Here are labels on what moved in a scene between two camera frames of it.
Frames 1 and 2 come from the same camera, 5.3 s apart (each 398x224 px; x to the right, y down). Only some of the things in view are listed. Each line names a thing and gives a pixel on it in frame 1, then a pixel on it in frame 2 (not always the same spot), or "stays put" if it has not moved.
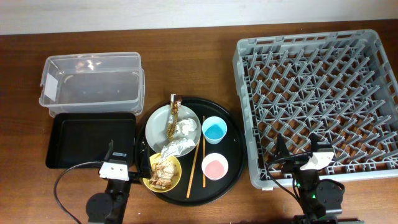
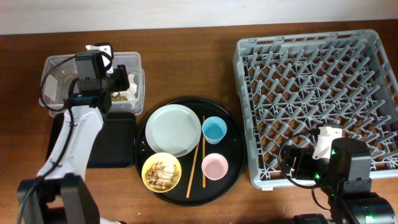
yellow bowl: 165,173 stays put
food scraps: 163,173 stays put
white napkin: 175,147 → 133,86
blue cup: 214,129 stays put
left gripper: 145,169 → 123,81
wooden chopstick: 204,150 stays put
